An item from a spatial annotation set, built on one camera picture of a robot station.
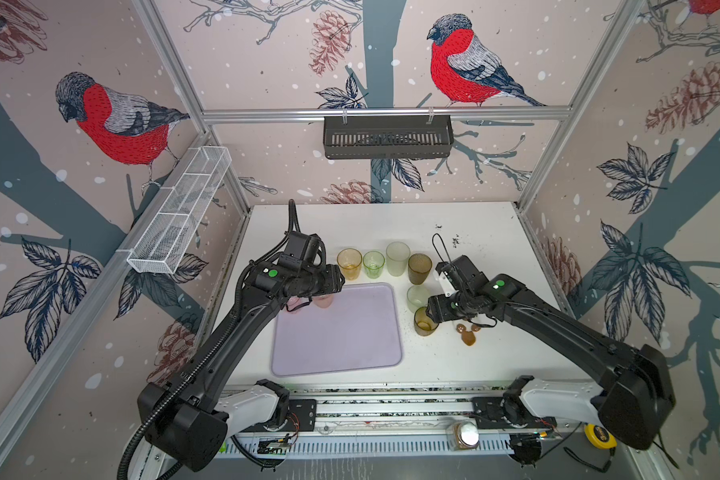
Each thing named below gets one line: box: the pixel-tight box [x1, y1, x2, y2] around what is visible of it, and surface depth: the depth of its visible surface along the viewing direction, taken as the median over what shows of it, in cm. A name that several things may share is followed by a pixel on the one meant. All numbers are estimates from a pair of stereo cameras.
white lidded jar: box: [454, 422, 479, 450], surface depth 63 cm
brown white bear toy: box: [456, 323, 481, 347], surface depth 87 cm
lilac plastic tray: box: [271, 282, 403, 377], surface depth 90 cm
